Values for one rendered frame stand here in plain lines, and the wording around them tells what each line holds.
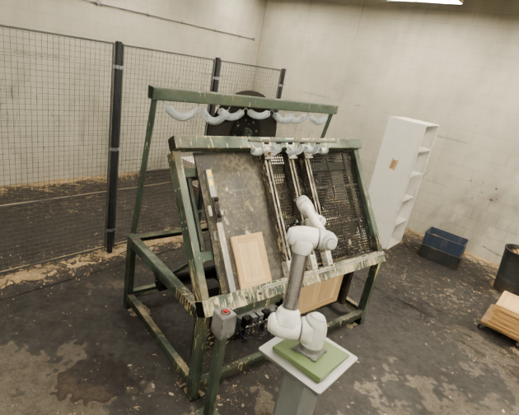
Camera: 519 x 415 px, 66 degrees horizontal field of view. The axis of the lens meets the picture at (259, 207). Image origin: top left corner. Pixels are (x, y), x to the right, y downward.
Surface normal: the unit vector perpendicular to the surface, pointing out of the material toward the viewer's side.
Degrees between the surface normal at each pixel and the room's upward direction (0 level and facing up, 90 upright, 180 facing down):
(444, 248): 90
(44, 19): 90
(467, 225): 90
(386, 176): 90
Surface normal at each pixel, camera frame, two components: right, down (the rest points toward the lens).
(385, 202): -0.65, 0.16
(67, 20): 0.74, 0.36
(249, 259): 0.61, -0.22
